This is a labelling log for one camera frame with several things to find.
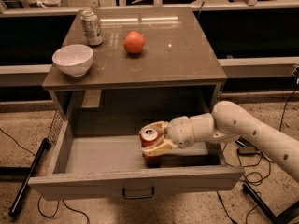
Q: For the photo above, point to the white bowl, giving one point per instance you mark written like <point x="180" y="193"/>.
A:
<point x="73" y="60"/>

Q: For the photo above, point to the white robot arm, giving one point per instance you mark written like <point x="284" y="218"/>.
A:
<point x="225" y="123"/>

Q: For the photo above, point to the black bar right floor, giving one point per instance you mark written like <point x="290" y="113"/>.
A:
<point x="288" y="216"/>

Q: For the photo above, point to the black bar floor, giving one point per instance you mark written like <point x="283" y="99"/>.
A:
<point x="16" y="206"/>
<point x="288" y="216"/>

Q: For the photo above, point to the open grey top drawer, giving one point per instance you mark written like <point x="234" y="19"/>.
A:
<point x="98" y="154"/>

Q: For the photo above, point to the silver soda can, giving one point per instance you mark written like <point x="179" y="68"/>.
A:
<point x="91" y="28"/>

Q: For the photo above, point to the orange fruit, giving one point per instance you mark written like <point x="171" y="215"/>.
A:
<point x="134" y="42"/>

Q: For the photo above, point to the wire mesh panel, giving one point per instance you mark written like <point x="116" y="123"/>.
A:
<point x="55" y="128"/>

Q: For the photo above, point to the red coke can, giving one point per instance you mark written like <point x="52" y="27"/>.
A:
<point x="148" y="137"/>

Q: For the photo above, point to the black power adapter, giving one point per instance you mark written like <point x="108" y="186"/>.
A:
<point x="246" y="148"/>

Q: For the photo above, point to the grey cabinet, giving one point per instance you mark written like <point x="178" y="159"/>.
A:
<point x="176" y="53"/>

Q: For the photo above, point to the black bar left floor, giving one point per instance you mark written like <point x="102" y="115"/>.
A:
<point x="16" y="206"/>

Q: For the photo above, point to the black drawer handle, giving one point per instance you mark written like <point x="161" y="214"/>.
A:
<point x="137" y="194"/>

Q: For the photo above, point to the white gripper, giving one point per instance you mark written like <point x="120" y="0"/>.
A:
<point x="181" y="131"/>

